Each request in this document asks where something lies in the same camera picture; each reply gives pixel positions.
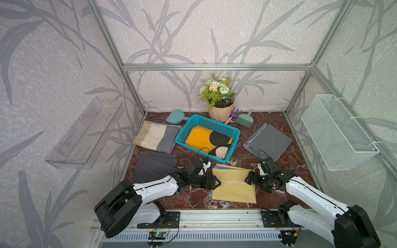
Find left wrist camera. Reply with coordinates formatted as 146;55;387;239
185;159;211;177

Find yellow-green pillowcase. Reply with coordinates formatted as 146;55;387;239
211;164;257;204

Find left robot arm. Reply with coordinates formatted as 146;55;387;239
94;172;221;238

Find white wire wall basket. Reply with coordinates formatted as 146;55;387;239
301;94;379;171

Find dark grey checked pillowcase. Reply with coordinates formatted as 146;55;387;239
129;151;179;184

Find right circuit board with wires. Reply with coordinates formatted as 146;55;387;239
278;230;300;247

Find potted artificial flower plant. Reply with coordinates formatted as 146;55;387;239
196;74;236;123

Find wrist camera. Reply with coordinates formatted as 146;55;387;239
257;157;281;176
185;159;211;177

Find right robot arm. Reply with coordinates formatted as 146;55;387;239
245;170;381;248

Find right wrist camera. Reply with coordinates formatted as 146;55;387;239
257;157;281;176

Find left green circuit board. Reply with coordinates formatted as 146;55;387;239
148;230;168;240

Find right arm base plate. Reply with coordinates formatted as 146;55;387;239
261;200;297;228

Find aluminium front rail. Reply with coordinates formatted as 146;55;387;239
125;205;345;232

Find yellow Mickey Mouse pillowcase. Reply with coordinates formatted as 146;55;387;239
185;126;233;160

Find clear acrylic wall shelf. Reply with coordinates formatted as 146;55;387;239
45;97;125;169

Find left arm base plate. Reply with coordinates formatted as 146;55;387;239
132;201;181;229

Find green toy scoop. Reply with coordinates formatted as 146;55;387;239
235;111;254;129

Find beige grey striped pillowcase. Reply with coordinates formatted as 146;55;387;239
133;121;182;154

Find teal plastic basket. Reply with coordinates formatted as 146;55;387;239
176;114;240;163

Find purple pink toy rake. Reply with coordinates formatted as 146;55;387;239
224;107;242;125

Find plain grey pillowcase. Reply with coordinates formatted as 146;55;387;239
243;123;292;161

